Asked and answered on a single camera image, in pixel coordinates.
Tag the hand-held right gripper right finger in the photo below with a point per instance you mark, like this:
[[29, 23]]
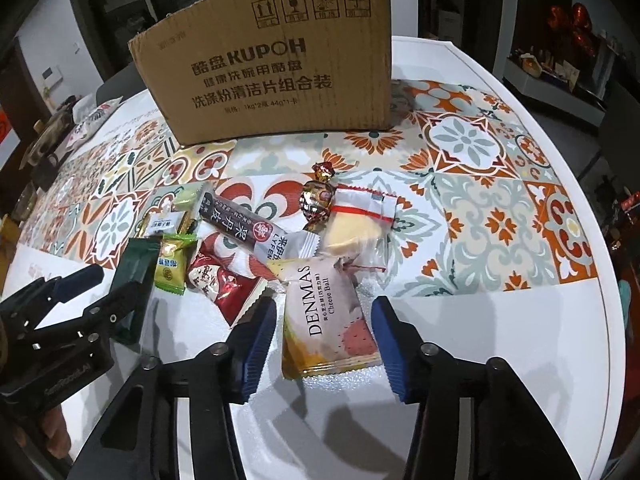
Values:
[[392, 345]]

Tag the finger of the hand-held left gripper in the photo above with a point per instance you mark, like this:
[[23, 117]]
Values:
[[95, 317], [67, 282]]

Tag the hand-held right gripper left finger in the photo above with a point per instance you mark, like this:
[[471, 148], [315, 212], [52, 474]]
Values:
[[257, 342]]

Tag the pink cheese ball packet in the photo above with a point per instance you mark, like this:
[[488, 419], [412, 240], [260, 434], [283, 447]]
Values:
[[320, 317]]

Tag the dark green snack packet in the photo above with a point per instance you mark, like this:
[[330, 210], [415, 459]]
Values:
[[137, 262]]

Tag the small gold snack packet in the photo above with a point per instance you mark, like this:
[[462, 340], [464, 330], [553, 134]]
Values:
[[160, 224]]

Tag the silver and white tube packet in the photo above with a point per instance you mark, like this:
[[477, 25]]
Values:
[[245, 222]]

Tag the clear red-striped plastic packet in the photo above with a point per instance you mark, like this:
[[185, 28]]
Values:
[[357, 222]]

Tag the red gold foil candy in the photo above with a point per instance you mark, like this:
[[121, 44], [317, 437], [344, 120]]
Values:
[[317, 197]]

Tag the brown cardboard box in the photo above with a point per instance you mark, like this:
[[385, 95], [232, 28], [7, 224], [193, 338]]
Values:
[[280, 75]]

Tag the person's left hand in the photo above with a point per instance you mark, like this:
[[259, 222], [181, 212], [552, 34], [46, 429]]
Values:
[[56, 427]]

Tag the red white snack packet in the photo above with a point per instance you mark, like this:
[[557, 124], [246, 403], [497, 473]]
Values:
[[225, 280]]

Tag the pale yellow snack packet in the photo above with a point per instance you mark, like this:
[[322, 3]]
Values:
[[280, 269]]

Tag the light green snack packet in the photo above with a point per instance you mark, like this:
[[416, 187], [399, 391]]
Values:
[[170, 265]]

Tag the pale green snack packet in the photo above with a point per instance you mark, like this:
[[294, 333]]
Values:
[[187, 197]]

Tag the electric cooking pot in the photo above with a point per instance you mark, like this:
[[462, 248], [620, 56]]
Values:
[[50, 135]]

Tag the white red-printed bag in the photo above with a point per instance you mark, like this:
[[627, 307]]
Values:
[[90, 120]]

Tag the patterned tile-print tablecloth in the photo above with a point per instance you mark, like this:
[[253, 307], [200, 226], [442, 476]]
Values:
[[450, 170]]

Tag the grey chair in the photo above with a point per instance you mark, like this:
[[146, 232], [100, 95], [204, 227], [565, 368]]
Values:
[[120, 85]]

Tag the white low sideboard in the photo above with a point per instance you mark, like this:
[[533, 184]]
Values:
[[555, 82]]

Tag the red foil balloons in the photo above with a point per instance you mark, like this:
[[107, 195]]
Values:
[[575, 27]]

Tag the white wall panel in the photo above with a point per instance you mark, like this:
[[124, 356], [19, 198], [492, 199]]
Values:
[[51, 74]]

